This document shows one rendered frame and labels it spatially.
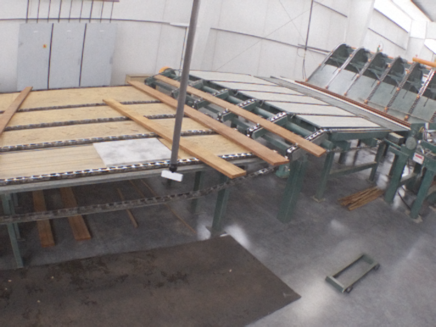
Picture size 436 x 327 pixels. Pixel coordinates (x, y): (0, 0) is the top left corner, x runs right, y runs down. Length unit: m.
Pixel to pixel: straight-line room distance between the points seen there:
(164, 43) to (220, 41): 1.83
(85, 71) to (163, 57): 2.41
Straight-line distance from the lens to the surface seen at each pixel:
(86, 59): 7.61
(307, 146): 3.25
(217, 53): 9.76
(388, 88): 8.06
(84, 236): 2.97
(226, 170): 2.39
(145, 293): 2.45
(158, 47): 8.84
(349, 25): 14.47
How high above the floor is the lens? 1.81
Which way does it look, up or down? 22 degrees down
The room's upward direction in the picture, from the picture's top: 9 degrees clockwise
